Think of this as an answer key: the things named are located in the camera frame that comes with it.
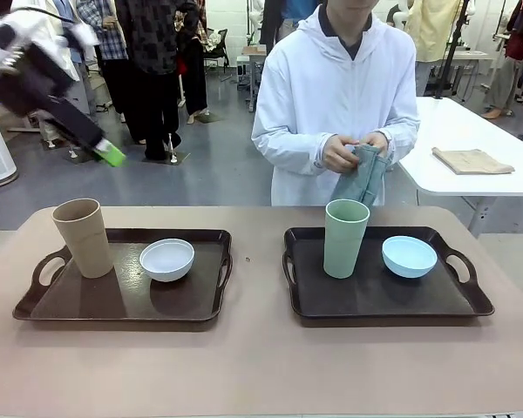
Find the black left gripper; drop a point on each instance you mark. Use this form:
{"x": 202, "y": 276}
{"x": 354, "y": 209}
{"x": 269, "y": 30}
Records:
{"x": 30, "y": 78}

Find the beige cloth mat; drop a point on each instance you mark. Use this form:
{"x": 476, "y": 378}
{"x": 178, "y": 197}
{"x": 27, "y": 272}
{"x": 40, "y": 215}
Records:
{"x": 470, "y": 161}

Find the tall beige cup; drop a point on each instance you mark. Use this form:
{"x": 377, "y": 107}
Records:
{"x": 87, "y": 244}

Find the light blue bowl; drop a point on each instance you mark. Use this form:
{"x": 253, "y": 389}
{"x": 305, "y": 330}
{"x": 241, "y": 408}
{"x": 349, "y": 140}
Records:
{"x": 409, "y": 265}

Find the white bowl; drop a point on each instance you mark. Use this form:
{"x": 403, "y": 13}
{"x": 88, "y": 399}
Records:
{"x": 167, "y": 267}

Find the green cloth mat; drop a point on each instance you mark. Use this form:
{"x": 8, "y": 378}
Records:
{"x": 366, "y": 178}

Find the tall green cup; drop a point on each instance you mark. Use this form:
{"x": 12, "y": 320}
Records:
{"x": 344, "y": 248}

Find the person's left forearm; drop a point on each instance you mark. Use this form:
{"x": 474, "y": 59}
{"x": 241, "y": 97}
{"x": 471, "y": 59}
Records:
{"x": 403, "y": 139}

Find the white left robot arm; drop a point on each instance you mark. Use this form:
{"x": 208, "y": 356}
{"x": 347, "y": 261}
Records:
{"x": 26, "y": 26}

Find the person's right forearm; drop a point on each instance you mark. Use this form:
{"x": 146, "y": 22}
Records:
{"x": 287, "y": 148}

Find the dark brown serving tray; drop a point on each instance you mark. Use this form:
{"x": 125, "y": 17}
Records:
{"x": 375, "y": 296}
{"x": 91, "y": 296}

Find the person's left hand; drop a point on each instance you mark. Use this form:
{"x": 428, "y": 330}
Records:
{"x": 375, "y": 140}

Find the person's right hand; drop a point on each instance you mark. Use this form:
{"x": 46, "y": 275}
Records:
{"x": 337, "y": 152}

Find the mannequin in white shirt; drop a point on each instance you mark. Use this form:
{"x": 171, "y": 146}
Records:
{"x": 85, "y": 87}

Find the mannequin in plaid shirt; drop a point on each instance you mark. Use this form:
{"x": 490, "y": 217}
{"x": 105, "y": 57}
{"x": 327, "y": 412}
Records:
{"x": 111, "y": 39}

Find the large white table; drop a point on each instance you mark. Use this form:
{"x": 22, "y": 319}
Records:
{"x": 462, "y": 126}

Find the mannequin in dark patterned shirt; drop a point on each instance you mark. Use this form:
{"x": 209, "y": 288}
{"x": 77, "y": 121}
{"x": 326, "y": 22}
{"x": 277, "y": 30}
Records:
{"x": 148, "y": 43}

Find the mannequin in black coat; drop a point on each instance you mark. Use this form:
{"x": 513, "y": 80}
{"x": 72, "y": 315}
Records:
{"x": 194, "y": 65}

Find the mannequin in dark red garment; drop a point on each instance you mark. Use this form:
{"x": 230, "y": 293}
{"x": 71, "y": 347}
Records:
{"x": 518, "y": 43}

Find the black office chair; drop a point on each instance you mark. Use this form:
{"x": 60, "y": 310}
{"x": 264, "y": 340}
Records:
{"x": 218, "y": 48}

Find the black stand pole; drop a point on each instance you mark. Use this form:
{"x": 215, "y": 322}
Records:
{"x": 451, "y": 52}

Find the grey desk with brown top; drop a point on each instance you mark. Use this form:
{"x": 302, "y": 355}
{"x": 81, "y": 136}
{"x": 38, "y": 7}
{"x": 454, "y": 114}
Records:
{"x": 250, "y": 51}

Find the mannequin in yellow shirt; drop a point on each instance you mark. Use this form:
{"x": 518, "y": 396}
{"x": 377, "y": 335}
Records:
{"x": 431, "y": 26}

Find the mannequin in beige trousers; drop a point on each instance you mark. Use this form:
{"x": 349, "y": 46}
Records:
{"x": 272, "y": 17}

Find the person in white jacket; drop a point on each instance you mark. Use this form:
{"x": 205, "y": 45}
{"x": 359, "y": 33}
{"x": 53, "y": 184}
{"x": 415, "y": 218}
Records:
{"x": 331, "y": 87}

